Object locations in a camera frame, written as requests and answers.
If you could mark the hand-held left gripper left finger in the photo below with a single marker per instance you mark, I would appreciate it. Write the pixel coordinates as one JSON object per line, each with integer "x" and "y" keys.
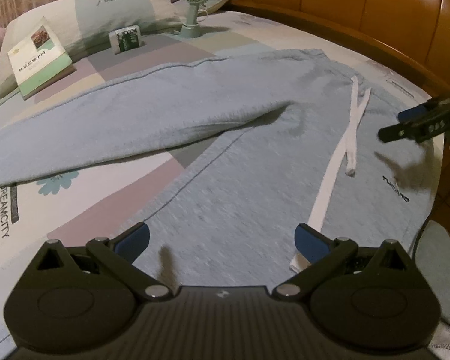
{"x": 133, "y": 242}

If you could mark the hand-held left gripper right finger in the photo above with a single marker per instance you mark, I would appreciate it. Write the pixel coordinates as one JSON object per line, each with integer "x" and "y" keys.
{"x": 311, "y": 245}

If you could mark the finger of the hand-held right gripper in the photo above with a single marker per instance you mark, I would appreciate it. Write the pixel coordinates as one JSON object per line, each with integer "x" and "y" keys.
{"x": 416, "y": 114}
{"x": 427, "y": 129}

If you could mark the grey sweatpants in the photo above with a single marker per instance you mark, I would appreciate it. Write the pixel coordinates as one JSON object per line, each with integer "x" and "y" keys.
{"x": 228, "y": 93}

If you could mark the wooden headboard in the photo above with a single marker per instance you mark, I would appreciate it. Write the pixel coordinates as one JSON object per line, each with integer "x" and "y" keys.
{"x": 360, "y": 7}

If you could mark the small tissue pack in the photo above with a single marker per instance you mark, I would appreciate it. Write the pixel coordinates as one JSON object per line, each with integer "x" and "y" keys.
{"x": 125, "y": 39}

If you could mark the green and white book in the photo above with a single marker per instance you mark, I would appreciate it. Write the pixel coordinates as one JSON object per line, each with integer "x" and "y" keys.
{"x": 39, "y": 60}

